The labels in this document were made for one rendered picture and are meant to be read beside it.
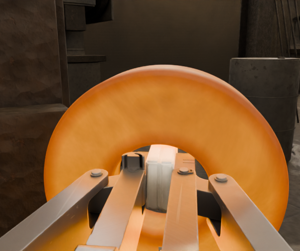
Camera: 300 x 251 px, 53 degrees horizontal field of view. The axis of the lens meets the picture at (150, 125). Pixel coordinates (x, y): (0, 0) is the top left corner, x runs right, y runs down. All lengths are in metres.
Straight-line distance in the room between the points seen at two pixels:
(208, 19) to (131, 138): 8.00
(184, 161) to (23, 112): 0.28
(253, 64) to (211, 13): 5.73
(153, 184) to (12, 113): 0.29
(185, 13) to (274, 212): 7.62
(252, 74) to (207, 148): 2.41
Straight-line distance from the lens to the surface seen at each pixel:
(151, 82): 0.17
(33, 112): 0.42
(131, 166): 0.16
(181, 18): 7.70
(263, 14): 4.21
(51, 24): 0.47
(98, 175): 0.15
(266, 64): 2.56
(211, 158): 0.18
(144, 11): 7.22
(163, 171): 0.16
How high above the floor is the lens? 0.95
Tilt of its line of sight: 14 degrees down
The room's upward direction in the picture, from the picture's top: straight up
